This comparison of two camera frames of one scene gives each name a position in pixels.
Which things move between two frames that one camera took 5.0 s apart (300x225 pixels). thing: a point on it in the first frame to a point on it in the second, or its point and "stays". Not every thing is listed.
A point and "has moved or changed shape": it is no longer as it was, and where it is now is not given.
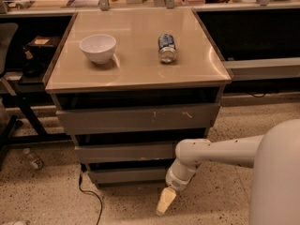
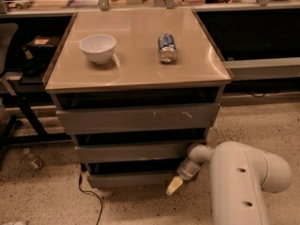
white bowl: (98, 47) stays
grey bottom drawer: (127, 175) has moved or changed shape
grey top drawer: (138, 118) stays
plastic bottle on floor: (36, 159) stays
